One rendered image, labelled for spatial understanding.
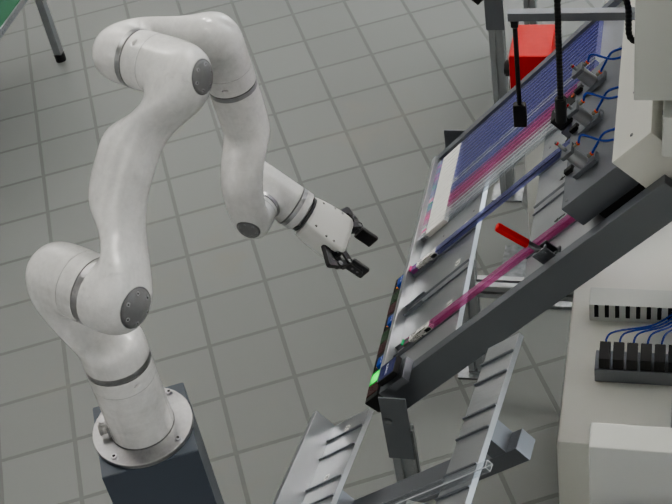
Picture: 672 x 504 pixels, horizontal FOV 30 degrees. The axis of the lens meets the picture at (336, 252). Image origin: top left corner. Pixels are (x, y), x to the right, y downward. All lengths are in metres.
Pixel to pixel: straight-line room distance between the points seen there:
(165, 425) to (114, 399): 0.13
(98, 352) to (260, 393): 1.21
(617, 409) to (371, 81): 2.22
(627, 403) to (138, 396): 0.89
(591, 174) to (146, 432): 0.92
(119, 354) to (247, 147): 0.45
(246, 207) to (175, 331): 1.28
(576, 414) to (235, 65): 0.89
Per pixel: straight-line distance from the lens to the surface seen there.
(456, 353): 2.19
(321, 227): 2.44
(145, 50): 2.06
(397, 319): 2.42
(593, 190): 1.96
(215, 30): 2.17
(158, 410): 2.30
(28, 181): 4.30
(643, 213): 1.93
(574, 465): 2.39
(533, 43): 3.03
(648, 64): 1.75
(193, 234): 3.87
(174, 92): 2.02
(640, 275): 2.63
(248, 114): 2.28
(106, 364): 2.19
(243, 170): 2.31
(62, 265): 2.11
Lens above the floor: 2.44
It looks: 41 degrees down
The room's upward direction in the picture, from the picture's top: 11 degrees counter-clockwise
